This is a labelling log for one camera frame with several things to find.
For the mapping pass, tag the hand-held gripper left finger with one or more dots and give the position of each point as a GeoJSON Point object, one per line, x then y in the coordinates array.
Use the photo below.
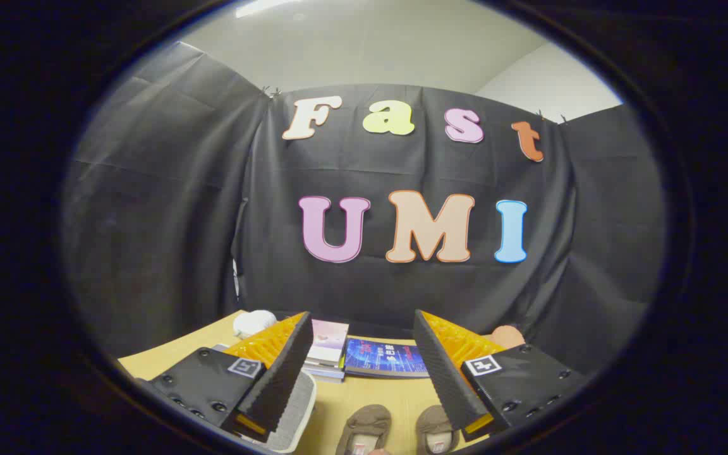
{"type": "Point", "coordinates": [285, 373]}

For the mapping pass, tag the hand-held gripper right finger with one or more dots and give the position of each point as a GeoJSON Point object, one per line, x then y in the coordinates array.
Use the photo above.
{"type": "Point", "coordinates": [440, 373]}

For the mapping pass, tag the cream fabric storage box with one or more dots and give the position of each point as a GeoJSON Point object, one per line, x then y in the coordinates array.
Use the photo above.
{"type": "Point", "coordinates": [297, 414]}

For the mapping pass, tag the brown fuzzy shoe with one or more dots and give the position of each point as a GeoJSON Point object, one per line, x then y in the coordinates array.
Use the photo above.
{"type": "Point", "coordinates": [367, 422]}
{"type": "Point", "coordinates": [435, 426]}

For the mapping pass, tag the grey books under pink book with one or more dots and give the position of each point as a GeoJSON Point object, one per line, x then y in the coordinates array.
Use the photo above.
{"type": "Point", "coordinates": [325, 373]}

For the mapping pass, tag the pink book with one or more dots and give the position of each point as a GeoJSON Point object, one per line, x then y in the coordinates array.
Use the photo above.
{"type": "Point", "coordinates": [329, 338]}

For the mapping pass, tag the blue book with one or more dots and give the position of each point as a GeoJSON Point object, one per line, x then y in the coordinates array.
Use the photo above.
{"type": "Point", "coordinates": [383, 357]}

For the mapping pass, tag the white plush ball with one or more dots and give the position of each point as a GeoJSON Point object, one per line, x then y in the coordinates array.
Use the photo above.
{"type": "Point", "coordinates": [253, 322]}

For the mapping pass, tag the orange fuzzy oval sponge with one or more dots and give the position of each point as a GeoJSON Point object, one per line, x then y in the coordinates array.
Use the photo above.
{"type": "Point", "coordinates": [508, 336]}

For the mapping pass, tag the black backdrop cloth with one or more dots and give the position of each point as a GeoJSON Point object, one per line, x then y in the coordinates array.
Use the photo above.
{"type": "Point", "coordinates": [168, 221]}

